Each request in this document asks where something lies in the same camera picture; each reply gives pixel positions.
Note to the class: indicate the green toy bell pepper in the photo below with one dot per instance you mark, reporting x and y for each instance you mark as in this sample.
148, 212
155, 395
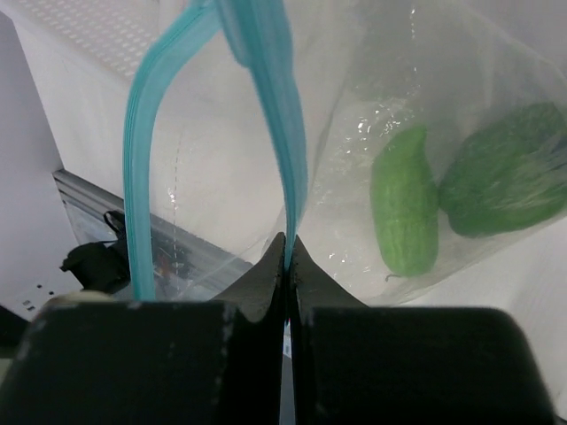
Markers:
509, 175

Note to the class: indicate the green toy bitter gourd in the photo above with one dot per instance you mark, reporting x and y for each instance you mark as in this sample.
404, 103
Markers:
404, 204

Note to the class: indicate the clear zip top bag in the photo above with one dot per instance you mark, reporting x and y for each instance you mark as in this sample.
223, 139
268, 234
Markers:
249, 119

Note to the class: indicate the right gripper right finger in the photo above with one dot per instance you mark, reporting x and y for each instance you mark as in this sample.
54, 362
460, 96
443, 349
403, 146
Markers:
355, 364

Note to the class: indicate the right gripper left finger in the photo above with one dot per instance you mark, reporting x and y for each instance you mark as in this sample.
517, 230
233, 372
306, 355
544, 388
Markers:
213, 362

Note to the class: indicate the white perforated plastic basket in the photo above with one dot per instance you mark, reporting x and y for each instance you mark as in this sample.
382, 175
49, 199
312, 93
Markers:
108, 38

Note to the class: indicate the aluminium mounting rail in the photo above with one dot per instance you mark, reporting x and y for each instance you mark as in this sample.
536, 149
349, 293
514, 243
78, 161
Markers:
184, 266

